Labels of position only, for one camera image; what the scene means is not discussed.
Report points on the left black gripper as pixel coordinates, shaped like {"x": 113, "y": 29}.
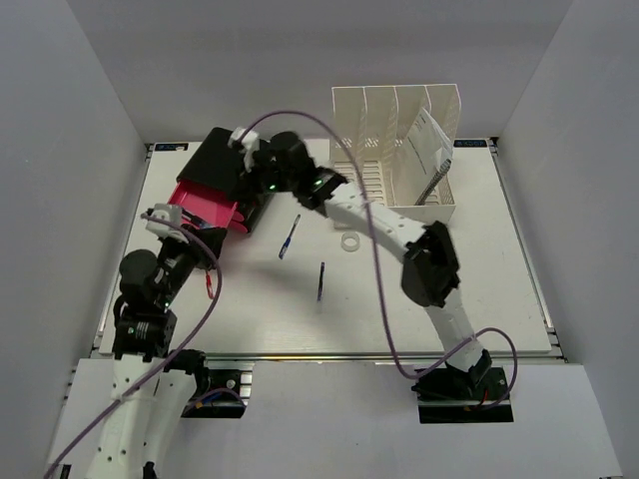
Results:
{"x": 215, "y": 237}

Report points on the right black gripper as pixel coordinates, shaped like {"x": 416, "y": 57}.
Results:
{"x": 259, "y": 159}

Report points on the black pink drawer organizer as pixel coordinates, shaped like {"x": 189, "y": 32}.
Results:
{"x": 209, "y": 186}

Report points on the dark blue pen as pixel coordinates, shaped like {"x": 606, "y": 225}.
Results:
{"x": 321, "y": 281}

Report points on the white instruction booklet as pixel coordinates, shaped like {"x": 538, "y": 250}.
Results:
{"x": 426, "y": 155}

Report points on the blue clear-cap pen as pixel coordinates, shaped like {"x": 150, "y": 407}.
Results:
{"x": 194, "y": 220}

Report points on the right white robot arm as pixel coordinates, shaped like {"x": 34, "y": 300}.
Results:
{"x": 430, "y": 266}

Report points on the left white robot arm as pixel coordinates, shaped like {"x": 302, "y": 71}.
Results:
{"x": 152, "y": 382}

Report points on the red gel pen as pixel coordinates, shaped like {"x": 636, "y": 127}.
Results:
{"x": 209, "y": 285}

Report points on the blue gel pen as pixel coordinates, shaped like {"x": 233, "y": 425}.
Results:
{"x": 289, "y": 238}

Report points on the clear tape roll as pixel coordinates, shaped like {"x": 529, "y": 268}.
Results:
{"x": 350, "y": 241}

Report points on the white file rack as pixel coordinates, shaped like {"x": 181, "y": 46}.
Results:
{"x": 372, "y": 122}

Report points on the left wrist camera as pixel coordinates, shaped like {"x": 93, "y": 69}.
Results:
{"x": 160, "y": 217}

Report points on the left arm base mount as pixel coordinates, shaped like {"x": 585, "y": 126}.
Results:
{"x": 222, "y": 389}

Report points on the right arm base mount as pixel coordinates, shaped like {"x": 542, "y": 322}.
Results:
{"x": 449, "y": 396}

